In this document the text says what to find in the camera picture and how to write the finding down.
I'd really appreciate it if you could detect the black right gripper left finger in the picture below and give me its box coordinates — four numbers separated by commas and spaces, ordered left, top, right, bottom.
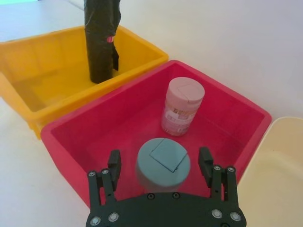
87, 149, 123, 213

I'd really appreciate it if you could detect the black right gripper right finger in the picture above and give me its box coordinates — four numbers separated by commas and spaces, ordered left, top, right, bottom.
198, 146, 239, 209

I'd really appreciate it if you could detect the red plastic bin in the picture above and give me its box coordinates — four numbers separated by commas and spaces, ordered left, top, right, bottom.
40, 60, 272, 211

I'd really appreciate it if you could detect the blue-lidded bottle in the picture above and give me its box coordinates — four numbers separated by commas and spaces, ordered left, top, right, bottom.
134, 137, 192, 190

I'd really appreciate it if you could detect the cream plastic bin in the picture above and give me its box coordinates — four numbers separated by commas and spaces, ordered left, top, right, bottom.
235, 116, 303, 227

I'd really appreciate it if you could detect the pink-lidded white bottle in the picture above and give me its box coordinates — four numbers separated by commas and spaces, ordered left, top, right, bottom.
160, 77, 205, 138

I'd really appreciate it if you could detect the yellow plastic bin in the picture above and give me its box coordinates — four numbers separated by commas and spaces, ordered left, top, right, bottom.
0, 25, 169, 140

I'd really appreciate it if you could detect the black plastic-wrapped roll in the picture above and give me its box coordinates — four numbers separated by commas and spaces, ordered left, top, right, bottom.
82, 0, 123, 84

